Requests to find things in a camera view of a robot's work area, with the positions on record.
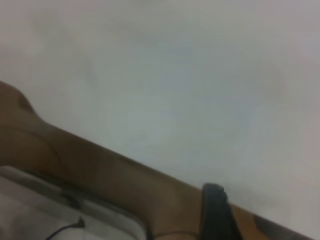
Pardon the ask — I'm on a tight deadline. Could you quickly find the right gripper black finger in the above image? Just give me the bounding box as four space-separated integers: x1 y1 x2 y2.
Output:
198 183 242 240

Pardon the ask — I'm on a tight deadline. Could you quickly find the thin black cable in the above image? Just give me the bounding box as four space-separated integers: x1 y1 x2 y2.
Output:
47 216 86 240

